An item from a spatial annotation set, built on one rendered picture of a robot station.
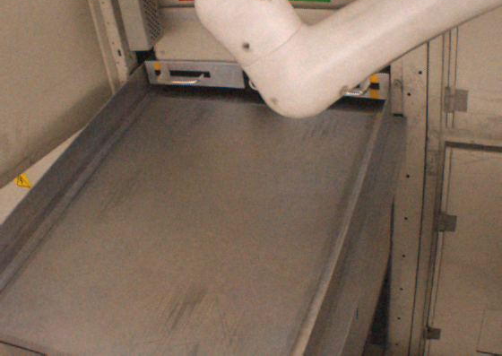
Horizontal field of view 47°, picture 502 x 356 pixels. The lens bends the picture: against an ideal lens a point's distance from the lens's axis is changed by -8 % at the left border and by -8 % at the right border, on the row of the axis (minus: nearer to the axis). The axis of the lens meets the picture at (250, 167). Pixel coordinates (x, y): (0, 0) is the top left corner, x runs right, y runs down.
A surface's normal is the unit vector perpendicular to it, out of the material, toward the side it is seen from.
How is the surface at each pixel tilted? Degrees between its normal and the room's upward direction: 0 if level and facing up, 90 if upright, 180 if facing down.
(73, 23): 90
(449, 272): 90
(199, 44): 90
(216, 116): 0
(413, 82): 90
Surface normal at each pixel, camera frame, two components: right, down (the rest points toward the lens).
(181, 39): -0.33, 0.61
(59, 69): 0.80, 0.27
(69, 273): -0.13, -0.79
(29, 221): 0.93, 0.11
